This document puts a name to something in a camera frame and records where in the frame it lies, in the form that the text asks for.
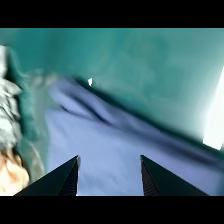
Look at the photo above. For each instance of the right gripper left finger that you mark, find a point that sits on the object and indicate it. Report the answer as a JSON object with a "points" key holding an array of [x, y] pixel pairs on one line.
{"points": [[63, 181]]}

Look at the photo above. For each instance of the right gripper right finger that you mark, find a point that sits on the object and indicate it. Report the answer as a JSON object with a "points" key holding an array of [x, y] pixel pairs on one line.
{"points": [[160, 183]]}

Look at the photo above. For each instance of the blue shirt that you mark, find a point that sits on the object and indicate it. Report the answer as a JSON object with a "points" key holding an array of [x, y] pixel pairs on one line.
{"points": [[110, 140]]}

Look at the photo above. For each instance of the grey garment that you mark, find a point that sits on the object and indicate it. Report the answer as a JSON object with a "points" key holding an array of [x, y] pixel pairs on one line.
{"points": [[8, 110]]}

